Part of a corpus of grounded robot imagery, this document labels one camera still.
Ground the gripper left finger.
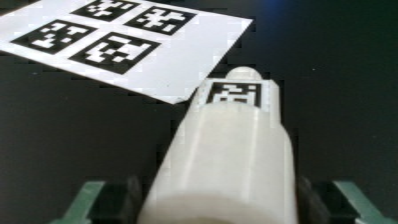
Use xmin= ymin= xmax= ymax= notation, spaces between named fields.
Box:
xmin=57 ymin=177 xmax=142 ymax=224

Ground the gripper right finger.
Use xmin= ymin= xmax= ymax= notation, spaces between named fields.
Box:
xmin=296 ymin=178 xmax=394 ymax=224

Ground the white table leg cylinder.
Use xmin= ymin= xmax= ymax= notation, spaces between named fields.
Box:
xmin=137 ymin=67 xmax=298 ymax=224

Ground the white marker sheet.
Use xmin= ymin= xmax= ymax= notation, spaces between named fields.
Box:
xmin=0 ymin=0 xmax=250 ymax=104

